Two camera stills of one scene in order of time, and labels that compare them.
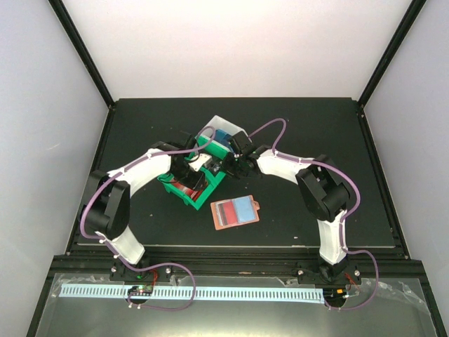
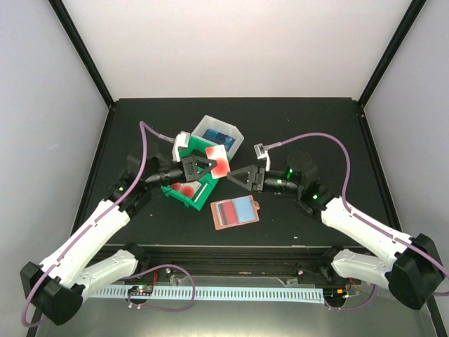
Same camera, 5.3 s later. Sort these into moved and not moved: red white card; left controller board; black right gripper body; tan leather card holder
Moved: black right gripper body
Not moved: red white card; tan leather card holder; left controller board
